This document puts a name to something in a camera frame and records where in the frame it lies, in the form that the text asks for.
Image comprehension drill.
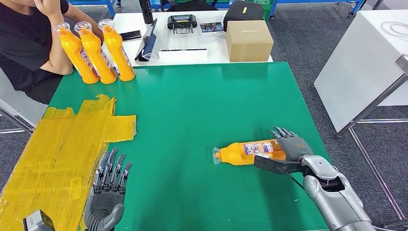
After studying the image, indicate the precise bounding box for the printed pamphlet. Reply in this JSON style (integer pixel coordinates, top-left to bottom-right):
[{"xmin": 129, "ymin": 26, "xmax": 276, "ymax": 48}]
[{"xmin": 200, "ymin": 22, "xmax": 224, "ymax": 34}]

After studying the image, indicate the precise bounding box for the person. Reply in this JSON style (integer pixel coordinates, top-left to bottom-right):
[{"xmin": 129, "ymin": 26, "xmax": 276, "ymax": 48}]
[{"xmin": 0, "ymin": 0, "xmax": 104, "ymax": 105}]

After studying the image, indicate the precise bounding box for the orange detergent bottle clear cap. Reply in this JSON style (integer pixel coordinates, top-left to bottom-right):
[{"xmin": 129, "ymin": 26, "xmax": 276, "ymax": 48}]
[
  {"xmin": 212, "ymin": 139, "xmax": 287, "ymax": 167},
  {"xmin": 74, "ymin": 21, "xmax": 118, "ymax": 85},
  {"xmin": 52, "ymin": 22, "xmax": 101, "ymax": 85},
  {"xmin": 98, "ymin": 18, "xmax": 136, "ymax": 82}
]

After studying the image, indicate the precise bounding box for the flat white box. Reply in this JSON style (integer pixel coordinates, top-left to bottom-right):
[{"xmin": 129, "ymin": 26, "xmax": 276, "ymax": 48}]
[{"xmin": 158, "ymin": 48, "xmax": 208, "ymax": 63}]

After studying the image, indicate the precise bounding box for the white panel desk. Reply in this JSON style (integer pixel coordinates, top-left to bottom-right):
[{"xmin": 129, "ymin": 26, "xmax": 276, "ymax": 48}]
[{"xmin": 0, "ymin": 67, "xmax": 49, "ymax": 135}]

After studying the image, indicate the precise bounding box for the coiled white cable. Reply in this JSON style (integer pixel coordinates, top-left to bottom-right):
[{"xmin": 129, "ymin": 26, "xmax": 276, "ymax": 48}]
[{"xmin": 381, "ymin": 21, "xmax": 408, "ymax": 40}]

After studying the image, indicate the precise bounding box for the yellow taped cardboard sheet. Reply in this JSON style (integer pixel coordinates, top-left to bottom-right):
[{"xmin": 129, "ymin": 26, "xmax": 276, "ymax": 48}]
[{"xmin": 0, "ymin": 94, "xmax": 137, "ymax": 231}]

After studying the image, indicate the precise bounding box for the green plastic crate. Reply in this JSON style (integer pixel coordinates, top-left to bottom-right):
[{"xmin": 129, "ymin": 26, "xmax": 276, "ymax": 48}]
[{"xmin": 249, "ymin": 0, "xmax": 275, "ymax": 22}]

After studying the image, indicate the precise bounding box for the brown cardboard box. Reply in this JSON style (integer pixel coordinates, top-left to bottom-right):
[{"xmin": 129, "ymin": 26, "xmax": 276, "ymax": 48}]
[{"xmin": 226, "ymin": 20, "xmax": 274, "ymax": 63}]

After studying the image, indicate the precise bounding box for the thin white tablet cable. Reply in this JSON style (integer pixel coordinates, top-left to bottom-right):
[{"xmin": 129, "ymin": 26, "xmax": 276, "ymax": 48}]
[{"xmin": 140, "ymin": 51, "xmax": 160, "ymax": 62}]

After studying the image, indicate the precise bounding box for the black bag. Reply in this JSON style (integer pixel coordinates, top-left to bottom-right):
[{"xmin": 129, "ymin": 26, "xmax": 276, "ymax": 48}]
[{"xmin": 222, "ymin": 0, "xmax": 264, "ymax": 32}]

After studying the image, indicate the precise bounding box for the black drink bottle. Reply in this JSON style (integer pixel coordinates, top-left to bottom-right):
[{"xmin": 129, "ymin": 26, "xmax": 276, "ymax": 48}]
[{"xmin": 139, "ymin": 0, "xmax": 154, "ymax": 25}]

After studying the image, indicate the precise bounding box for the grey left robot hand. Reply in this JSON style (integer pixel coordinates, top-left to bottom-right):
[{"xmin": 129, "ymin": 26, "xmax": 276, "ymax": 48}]
[{"xmin": 84, "ymin": 147, "xmax": 133, "ymax": 231}]

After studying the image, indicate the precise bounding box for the black smartphone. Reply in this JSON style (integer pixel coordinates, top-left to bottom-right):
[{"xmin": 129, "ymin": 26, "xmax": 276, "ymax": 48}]
[{"xmin": 120, "ymin": 30, "xmax": 142, "ymax": 42}]

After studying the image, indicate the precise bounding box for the black remote controller with screen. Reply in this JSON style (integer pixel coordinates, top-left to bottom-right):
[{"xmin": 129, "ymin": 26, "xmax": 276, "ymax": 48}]
[{"xmin": 167, "ymin": 14, "xmax": 198, "ymax": 35}]

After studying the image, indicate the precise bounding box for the tablet in blue case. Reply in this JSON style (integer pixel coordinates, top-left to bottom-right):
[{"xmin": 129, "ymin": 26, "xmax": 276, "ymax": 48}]
[{"xmin": 135, "ymin": 18, "xmax": 158, "ymax": 62}]

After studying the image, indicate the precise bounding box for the white floor cable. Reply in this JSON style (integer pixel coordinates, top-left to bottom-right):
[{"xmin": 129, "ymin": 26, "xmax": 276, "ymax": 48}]
[{"xmin": 333, "ymin": 165, "xmax": 399, "ymax": 231}]

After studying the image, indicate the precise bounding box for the blue rack frame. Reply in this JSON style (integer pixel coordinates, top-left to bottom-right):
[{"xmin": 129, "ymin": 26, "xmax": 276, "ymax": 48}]
[
  {"xmin": 270, "ymin": 0, "xmax": 367, "ymax": 18},
  {"xmin": 68, "ymin": 0, "xmax": 122, "ymax": 19}
]

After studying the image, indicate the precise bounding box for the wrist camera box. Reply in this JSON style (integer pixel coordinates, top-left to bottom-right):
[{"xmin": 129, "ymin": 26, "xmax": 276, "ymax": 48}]
[
  {"xmin": 23, "ymin": 209, "xmax": 55, "ymax": 231},
  {"xmin": 254, "ymin": 154, "xmax": 304, "ymax": 175}
]

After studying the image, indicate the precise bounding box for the large white table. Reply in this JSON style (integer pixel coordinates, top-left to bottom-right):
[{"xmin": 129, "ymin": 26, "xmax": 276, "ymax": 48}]
[{"xmin": 314, "ymin": 9, "xmax": 408, "ymax": 134}]

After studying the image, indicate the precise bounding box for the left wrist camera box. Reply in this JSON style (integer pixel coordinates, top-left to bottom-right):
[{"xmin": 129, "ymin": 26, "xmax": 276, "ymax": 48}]
[{"xmin": 23, "ymin": 209, "xmax": 55, "ymax": 231}]

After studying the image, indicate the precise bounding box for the metal table frame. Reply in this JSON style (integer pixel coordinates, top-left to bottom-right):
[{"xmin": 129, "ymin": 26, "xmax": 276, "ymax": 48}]
[{"xmin": 337, "ymin": 54, "xmax": 408, "ymax": 229}]

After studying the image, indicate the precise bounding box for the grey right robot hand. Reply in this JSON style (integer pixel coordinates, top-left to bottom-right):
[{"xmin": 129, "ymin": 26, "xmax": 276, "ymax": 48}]
[{"xmin": 270, "ymin": 126, "xmax": 314, "ymax": 162}]

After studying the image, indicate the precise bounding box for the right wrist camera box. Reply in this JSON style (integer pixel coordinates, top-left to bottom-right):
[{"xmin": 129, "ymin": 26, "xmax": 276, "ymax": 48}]
[{"xmin": 254, "ymin": 154, "xmax": 304, "ymax": 175}]

